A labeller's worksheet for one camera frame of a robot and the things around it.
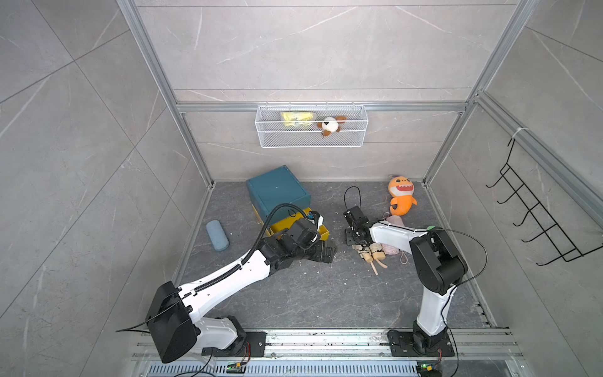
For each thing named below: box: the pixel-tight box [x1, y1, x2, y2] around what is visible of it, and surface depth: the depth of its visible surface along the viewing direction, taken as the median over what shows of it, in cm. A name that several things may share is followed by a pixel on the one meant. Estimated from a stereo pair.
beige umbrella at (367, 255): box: [351, 244, 379, 276], surface depth 92 cm
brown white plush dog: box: [317, 115, 347, 140], surface depth 88 cm
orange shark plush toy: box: [387, 175, 418, 216], surface depth 109 cm
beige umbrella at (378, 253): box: [369, 242, 388, 270], surface depth 94 cm
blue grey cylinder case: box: [205, 219, 230, 252], surface depth 100 cm
